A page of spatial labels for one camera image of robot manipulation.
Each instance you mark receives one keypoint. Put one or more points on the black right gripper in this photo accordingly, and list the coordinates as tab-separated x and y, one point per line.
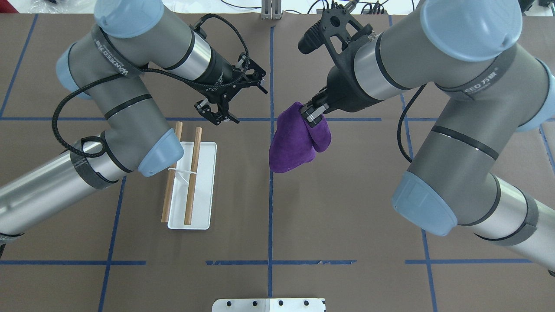
343	89

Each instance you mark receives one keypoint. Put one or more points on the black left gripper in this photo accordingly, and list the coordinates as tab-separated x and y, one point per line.
215	76

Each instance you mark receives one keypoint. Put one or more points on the purple microfiber towel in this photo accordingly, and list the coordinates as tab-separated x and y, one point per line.
295	142

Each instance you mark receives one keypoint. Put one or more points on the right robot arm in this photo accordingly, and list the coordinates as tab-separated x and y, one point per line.
469	50

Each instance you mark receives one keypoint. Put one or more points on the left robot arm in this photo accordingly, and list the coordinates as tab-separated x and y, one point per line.
129	38

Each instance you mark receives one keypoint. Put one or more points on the wooden rack rod lower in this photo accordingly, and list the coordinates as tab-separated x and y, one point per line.
193	177

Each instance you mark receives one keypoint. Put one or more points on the wooden rack rod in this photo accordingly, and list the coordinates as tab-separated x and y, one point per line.
193	177
170	180

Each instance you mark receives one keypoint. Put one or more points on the white rack base tray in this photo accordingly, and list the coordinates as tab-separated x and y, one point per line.
202	207

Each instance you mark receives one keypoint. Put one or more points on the wooden rack rod upper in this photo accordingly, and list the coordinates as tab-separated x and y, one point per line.
170	180

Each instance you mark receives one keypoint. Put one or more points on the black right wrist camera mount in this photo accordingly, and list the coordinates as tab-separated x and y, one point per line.
339	31

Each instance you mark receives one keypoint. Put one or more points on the aluminium frame post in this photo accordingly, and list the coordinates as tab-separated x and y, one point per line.
271	9

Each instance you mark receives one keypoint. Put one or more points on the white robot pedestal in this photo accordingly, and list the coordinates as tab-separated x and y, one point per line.
270	305

